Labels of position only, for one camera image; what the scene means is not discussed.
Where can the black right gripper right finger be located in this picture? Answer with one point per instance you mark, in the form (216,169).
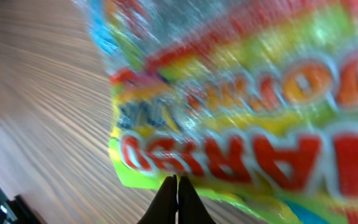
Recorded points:
(191,210)

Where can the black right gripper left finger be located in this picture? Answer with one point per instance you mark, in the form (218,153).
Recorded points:
(164,206)

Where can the colourful candy bag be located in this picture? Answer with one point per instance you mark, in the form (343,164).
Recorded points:
(256,102)

